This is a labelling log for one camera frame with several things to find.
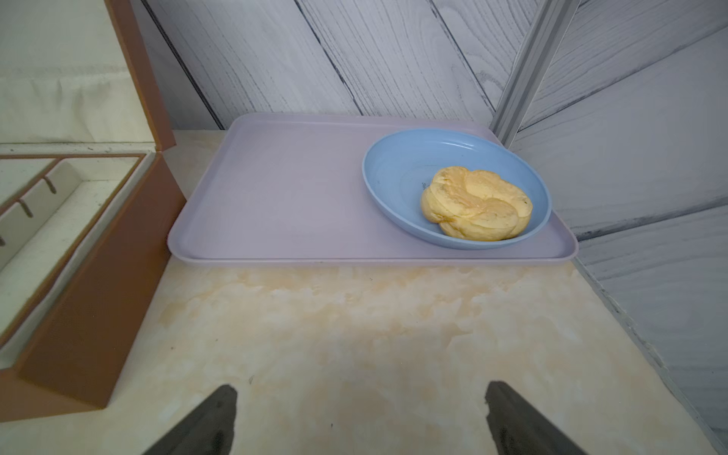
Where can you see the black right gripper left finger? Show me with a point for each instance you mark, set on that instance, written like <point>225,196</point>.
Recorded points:
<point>207,429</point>

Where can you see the brown jewelry box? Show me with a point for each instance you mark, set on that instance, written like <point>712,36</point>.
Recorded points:
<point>87,201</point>

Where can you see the aluminium right frame post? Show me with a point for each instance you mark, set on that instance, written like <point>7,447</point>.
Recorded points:
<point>537,52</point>

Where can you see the yellow pastry bun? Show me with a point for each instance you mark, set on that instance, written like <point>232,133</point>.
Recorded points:
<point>476,205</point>

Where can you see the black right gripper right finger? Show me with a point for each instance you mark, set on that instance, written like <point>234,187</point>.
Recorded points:
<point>517,427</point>

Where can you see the blue plate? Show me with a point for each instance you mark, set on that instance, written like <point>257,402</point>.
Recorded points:
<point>398,168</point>

